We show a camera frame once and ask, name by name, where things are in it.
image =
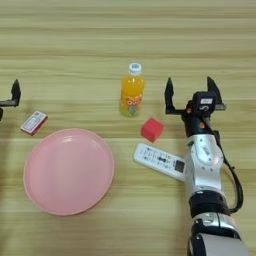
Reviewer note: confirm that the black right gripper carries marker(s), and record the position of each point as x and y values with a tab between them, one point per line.
196	123

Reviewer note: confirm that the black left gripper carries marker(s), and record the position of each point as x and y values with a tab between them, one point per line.
1	114

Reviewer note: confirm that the small pink card box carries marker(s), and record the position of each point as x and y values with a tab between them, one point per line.
34	122

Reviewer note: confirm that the orange juice bottle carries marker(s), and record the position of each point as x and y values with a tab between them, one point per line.
132	95

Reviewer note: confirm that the pink round plate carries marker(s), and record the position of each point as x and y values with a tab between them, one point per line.
68	171

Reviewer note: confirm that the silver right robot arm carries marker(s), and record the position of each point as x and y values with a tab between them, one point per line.
206	180

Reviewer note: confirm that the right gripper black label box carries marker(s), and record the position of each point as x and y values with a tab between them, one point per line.
204	103

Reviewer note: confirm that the red cube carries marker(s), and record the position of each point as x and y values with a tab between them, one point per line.
152	129

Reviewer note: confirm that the white remote control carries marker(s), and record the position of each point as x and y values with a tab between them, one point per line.
160	161

